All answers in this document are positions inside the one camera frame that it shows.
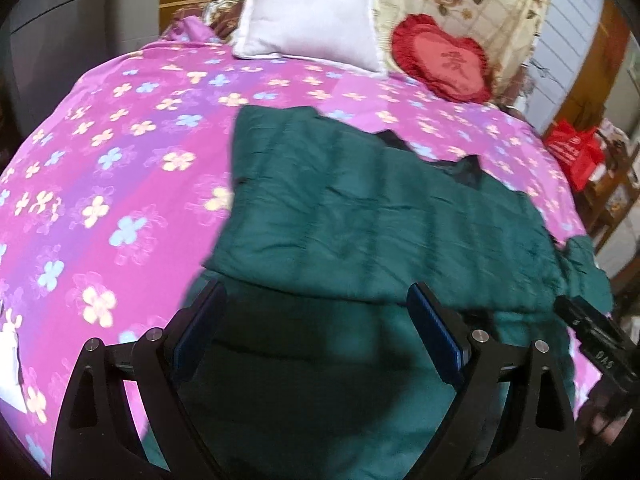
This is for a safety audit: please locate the wooden chair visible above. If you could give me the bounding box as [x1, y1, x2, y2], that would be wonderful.
[575, 120, 640, 256]

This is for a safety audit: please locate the white pillow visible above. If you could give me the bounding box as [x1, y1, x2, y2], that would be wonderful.
[232, 0, 388, 73]

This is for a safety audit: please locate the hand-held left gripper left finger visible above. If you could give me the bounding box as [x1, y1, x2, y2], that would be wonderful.
[51, 279, 229, 480]

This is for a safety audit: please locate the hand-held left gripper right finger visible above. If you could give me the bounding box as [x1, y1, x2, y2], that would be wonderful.
[406, 282, 583, 480]

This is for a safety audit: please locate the red heart-shaped cushion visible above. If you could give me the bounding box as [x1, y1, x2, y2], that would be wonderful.
[391, 13, 493, 104]

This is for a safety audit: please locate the grey refrigerator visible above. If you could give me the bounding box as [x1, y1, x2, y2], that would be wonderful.
[0, 0, 121, 136]

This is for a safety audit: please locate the green quilted jacket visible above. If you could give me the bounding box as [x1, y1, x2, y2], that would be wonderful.
[142, 105, 616, 480]

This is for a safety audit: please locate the brown floral cloth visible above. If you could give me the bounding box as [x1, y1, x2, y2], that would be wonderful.
[202, 0, 251, 41]

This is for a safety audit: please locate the white crumpled cloth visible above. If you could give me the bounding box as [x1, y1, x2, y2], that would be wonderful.
[0, 300, 26, 406]

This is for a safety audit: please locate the red shopping bag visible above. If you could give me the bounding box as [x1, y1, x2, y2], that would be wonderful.
[544, 119, 606, 192]

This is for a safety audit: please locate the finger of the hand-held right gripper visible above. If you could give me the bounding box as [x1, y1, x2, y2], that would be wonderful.
[554, 296, 613, 333]

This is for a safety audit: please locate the pink floral bedsheet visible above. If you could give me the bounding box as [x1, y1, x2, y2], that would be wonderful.
[0, 15, 606, 480]

